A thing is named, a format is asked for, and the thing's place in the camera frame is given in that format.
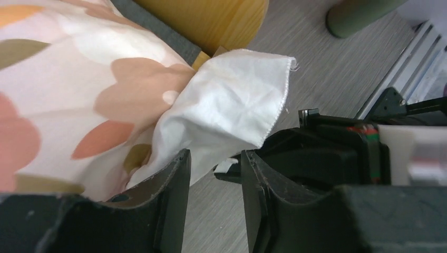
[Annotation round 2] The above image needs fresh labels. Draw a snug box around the large floral cushion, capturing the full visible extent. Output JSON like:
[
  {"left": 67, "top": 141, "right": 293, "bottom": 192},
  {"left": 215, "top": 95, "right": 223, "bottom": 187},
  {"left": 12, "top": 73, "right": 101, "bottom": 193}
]
[{"left": 1, "top": 1, "right": 296, "bottom": 201}]

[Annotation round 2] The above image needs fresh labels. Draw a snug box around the wooden pet bed frame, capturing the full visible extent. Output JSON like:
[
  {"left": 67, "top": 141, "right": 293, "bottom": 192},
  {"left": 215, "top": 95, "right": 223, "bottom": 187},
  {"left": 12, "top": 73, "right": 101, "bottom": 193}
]
[{"left": 112, "top": 0, "right": 269, "bottom": 70}]

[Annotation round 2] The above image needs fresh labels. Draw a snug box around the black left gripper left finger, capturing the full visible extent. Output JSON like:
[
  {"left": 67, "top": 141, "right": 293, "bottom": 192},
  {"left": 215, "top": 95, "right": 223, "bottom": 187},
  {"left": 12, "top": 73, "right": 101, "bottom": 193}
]
[{"left": 1, "top": 149, "right": 191, "bottom": 252}]

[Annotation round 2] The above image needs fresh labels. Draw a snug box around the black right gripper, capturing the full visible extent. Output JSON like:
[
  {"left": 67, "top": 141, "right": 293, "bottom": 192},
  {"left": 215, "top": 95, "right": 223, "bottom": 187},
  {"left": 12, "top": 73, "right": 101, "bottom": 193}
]
[{"left": 213, "top": 108, "right": 392, "bottom": 192}]

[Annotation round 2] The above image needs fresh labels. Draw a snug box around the green bottle with beige cap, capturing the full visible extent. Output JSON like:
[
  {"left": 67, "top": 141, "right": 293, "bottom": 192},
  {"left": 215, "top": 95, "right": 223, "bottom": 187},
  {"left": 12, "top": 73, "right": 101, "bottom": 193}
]
[{"left": 325, "top": 0, "right": 407, "bottom": 38}]

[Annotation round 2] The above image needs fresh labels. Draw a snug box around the aluminium rail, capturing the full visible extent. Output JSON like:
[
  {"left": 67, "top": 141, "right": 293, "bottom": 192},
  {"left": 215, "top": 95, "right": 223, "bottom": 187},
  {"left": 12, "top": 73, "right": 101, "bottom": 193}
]
[{"left": 356, "top": 20, "right": 446, "bottom": 119}]

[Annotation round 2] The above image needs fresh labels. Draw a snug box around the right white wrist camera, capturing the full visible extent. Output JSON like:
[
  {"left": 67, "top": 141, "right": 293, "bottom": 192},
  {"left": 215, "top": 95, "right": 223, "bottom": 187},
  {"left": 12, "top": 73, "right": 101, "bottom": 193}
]
[{"left": 378, "top": 125, "right": 446, "bottom": 187}]

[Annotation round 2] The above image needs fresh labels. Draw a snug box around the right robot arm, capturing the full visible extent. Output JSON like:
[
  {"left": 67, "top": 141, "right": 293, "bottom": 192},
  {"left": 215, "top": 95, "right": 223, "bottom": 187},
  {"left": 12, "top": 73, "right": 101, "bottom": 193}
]
[{"left": 255, "top": 87, "right": 446, "bottom": 193}]

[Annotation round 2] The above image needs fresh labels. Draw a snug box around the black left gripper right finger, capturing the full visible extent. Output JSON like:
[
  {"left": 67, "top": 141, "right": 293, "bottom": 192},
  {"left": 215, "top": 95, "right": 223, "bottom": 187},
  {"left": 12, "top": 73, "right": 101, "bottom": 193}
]
[{"left": 241, "top": 151, "right": 446, "bottom": 252}]

